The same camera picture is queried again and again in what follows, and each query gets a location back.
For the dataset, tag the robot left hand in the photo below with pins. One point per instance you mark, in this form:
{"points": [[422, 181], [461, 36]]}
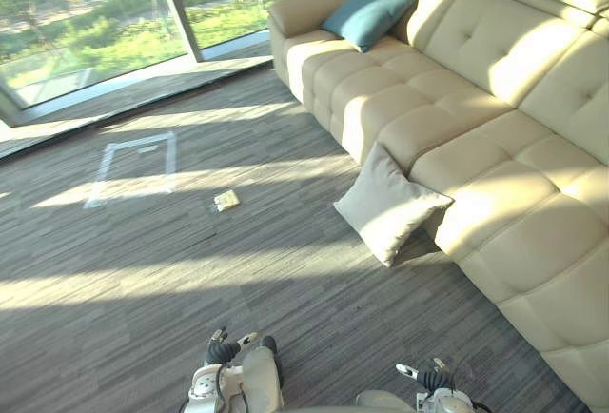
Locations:
{"points": [[220, 349]]}

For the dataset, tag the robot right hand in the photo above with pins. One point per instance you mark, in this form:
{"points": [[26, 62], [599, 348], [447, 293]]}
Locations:
{"points": [[428, 377]]}

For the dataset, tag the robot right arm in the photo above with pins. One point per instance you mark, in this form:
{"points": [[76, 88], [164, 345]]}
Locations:
{"points": [[442, 402]]}

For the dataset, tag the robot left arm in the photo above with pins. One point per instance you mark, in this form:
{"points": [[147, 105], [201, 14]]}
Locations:
{"points": [[209, 387]]}

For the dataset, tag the small yellow floor box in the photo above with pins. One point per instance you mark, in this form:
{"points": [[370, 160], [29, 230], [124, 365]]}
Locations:
{"points": [[227, 201]]}

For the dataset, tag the beige square cushion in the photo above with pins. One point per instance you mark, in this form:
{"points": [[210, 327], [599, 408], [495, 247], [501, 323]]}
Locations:
{"points": [[387, 206]]}

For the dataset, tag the white tape floor rectangle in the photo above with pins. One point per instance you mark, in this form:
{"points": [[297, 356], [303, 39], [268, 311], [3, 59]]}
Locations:
{"points": [[135, 168]]}

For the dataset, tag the cream leather tufted sofa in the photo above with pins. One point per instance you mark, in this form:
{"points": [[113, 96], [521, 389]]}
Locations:
{"points": [[476, 113]]}

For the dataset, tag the teal square cushion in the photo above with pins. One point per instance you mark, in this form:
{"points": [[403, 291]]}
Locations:
{"points": [[368, 14]]}

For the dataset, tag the dark window frame post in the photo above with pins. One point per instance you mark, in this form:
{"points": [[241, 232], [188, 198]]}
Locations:
{"points": [[177, 6]]}

